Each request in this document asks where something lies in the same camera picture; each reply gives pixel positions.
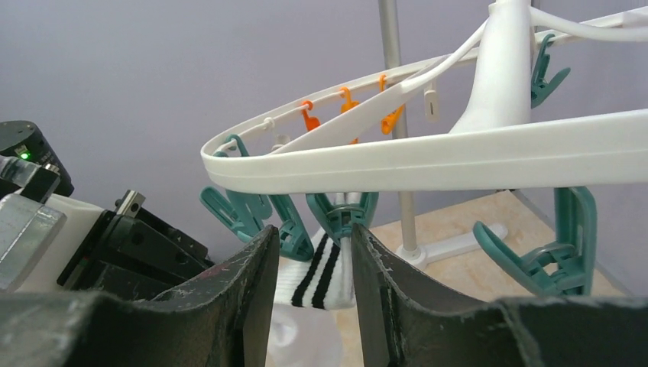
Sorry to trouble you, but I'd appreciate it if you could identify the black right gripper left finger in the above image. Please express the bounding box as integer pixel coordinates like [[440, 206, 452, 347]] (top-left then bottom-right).
[[1, 226, 280, 366]]

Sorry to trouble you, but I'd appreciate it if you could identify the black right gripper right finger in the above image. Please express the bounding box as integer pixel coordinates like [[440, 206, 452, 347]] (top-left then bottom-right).
[[352, 225, 647, 366]]

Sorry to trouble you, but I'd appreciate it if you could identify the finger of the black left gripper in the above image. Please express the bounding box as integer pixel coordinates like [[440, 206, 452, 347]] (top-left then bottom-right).
[[57, 209, 213, 300]]

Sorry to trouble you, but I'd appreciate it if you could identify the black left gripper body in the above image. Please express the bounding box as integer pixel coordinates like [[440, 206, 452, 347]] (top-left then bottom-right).
[[0, 174, 147, 295]]

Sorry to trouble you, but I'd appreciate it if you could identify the white black-striped sock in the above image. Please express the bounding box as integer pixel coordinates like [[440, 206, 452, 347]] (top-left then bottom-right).
[[267, 228, 355, 366]]

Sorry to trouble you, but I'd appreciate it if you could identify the white oval clip hanger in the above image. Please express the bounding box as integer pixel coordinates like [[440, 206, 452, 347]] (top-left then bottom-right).
[[200, 1, 647, 194]]

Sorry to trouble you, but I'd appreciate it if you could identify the teal clothes clip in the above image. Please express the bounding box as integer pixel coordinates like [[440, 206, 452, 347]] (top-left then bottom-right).
[[269, 195, 314, 261], [472, 187, 598, 297], [306, 192, 380, 246], [199, 134, 274, 244]]

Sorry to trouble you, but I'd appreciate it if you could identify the white drying rack stand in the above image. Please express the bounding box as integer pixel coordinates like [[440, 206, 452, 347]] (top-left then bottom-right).
[[377, 0, 510, 271]]

